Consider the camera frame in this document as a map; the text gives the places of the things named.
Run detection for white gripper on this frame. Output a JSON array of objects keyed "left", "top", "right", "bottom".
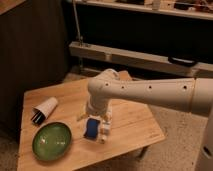
[{"left": 86, "top": 102, "right": 112, "bottom": 117}]

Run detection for green ceramic bowl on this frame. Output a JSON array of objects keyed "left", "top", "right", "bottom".
[{"left": 32, "top": 122, "right": 72, "bottom": 161}]

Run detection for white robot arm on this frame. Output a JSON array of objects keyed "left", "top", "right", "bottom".
[{"left": 86, "top": 69, "right": 213, "bottom": 171}]

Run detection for blue sponge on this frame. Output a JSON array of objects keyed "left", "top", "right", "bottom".
[{"left": 84, "top": 118, "right": 100, "bottom": 139}]

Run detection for white paper cup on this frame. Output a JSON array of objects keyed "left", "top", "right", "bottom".
[{"left": 33, "top": 97, "right": 58, "bottom": 117}]

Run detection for wooden folding table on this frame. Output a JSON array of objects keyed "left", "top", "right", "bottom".
[{"left": 17, "top": 79, "right": 165, "bottom": 171}]

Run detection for long metal case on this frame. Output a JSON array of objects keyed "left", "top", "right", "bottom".
[{"left": 69, "top": 41, "right": 213, "bottom": 78}]

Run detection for black markers in cup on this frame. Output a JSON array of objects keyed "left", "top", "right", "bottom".
[{"left": 31, "top": 111, "right": 45, "bottom": 125}]

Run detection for metal stand pole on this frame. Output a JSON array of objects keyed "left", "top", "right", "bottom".
[{"left": 72, "top": 0, "right": 83, "bottom": 70}]

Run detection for cluttered wooden shelf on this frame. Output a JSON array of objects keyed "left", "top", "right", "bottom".
[{"left": 67, "top": 0, "right": 213, "bottom": 21}]

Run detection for black case handle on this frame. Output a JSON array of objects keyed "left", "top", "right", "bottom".
[{"left": 168, "top": 57, "right": 198, "bottom": 67}]

